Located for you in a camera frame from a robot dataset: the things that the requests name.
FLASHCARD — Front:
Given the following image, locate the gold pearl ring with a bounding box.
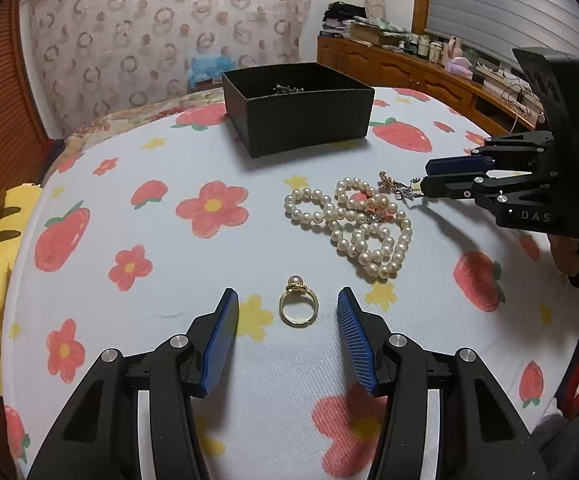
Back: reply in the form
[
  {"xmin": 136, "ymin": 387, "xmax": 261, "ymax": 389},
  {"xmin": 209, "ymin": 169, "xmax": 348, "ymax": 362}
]
[{"xmin": 278, "ymin": 275, "xmax": 317, "ymax": 326}]

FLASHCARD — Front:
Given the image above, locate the stack of folded clothes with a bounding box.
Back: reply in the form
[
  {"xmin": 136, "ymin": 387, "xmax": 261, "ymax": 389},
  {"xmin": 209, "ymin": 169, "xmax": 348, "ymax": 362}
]
[{"xmin": 322, "ymin": 2, "xmax": 367, "ymax": 38}]

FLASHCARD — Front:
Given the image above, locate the ring patterned sheer curtain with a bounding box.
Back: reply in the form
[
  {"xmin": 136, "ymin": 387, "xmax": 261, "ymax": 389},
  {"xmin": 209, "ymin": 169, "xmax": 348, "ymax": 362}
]
[{"xmin": 19, "ymin": 0, "xmax": 315, "ymax": 138}]

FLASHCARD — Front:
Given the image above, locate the floral quilt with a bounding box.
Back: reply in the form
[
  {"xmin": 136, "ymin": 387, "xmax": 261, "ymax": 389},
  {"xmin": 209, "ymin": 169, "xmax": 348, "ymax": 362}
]
[{"xmin": 44, "ymin": 87, "xmax": 230, "ymax": 161}]

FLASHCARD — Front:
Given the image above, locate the wooden cabinet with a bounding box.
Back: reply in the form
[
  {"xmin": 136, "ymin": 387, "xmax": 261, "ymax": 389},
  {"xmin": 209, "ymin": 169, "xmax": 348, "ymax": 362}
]
[{"xmin": 317, "ymin": 35, "xmax": 550, "ymax": 136}]

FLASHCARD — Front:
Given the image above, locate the black jewelry box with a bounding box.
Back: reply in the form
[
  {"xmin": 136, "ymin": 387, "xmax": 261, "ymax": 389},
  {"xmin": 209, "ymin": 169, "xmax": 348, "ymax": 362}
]
[{"xmin": 222, "ymin": 62, "xmax": 375, "ymax": 158}]

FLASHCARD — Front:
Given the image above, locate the row of cosmetic bottles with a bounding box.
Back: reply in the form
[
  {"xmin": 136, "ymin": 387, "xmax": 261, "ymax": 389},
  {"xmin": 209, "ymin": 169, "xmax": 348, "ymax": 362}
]
[{"xmin": 404, "ymin": 32, "xmax": 445, "ymax": 63}]

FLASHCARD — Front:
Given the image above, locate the strawberry flower print sheet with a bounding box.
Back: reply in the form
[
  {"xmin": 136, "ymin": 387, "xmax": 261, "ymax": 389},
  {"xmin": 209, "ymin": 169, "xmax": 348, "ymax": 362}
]
[{"xmin": 0, "ymin": 85, "xmax": 579, "ymax": 480}]

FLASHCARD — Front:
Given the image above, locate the white pearl necklace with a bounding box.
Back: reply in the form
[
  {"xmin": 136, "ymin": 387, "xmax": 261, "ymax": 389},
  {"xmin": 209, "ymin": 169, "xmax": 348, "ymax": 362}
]
[{"xmin": 283, "ymin": 177, "xmax": 414, "ymax": 281}]

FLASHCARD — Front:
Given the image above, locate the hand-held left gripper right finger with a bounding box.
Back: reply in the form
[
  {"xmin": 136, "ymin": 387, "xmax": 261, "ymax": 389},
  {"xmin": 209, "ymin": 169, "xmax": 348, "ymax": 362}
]
[{"xmin": 337, "ymin": 286, "xmax": 550, "ymax": 480}]

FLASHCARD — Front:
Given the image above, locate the person's right hand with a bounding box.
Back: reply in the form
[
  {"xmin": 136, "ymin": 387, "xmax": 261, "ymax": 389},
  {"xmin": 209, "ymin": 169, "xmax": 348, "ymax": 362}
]
[{"xmin": 549, "ymin": 232, "xmax": 579, "ymax": 276}]

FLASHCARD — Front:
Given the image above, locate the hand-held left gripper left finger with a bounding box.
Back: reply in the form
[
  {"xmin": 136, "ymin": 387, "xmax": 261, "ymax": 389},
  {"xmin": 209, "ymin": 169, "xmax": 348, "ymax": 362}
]
[{"xmin": 26, "ymin": 287, "xmax": 240, "ymax": 480}]

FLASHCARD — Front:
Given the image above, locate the grey window blind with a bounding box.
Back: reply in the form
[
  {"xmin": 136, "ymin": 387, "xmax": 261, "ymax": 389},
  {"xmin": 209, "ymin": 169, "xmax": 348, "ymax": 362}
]
[{"xmin": 427, "ymin": 0, "xmax": 579, "ymax": 68}]

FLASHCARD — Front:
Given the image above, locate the blue plastic bag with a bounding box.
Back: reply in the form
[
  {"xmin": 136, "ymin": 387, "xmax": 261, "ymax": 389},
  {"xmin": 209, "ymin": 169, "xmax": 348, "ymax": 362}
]
[{"xmin": 186, "ymin": 55, "xmax": 237, "ymax": 86}]

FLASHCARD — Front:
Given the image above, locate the pink tissue box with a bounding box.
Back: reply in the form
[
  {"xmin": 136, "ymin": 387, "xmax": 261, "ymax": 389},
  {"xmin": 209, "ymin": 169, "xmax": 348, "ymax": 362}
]
[{"xmin": 444, "ymin": 57, "xmax": 475, "ymax": 78}]

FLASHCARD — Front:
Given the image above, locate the small ornate brooch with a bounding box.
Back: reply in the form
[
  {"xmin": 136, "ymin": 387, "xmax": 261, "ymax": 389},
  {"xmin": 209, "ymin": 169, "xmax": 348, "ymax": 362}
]
[{"xmin": 377, "ymin": 171, "xmax": 425, "ymax": 203}]

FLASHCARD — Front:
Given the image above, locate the box with floral cloth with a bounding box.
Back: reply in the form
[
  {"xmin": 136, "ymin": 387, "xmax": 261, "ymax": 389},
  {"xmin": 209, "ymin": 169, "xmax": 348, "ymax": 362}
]
[{"xmin": 349, "ymin": 17, "xmax": 410, "ymax": 47}]

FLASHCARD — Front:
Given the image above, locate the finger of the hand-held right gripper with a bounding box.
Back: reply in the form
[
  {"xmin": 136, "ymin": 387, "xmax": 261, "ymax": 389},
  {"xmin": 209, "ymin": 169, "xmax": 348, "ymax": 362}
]
[
  {"xmin": 419, "ymin": 169, "xmax": 550, "ymax": 203},
  {"xmin": 425, "ymin": 132, "xmax": 554, "ymax": 178}
]

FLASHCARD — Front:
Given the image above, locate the white cable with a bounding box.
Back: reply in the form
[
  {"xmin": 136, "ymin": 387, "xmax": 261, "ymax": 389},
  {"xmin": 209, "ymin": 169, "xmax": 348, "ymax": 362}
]
[{"xmin": 499, "ymin": 82, "xmax": 545, "ymax": 126}]

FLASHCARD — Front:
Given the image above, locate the white power strip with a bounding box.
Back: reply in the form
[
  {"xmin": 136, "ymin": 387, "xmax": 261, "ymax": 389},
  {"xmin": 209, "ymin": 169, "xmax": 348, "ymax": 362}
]
[{"xmin": 474, "ymin": 57, "xmax": 520, "ymax": 86}]

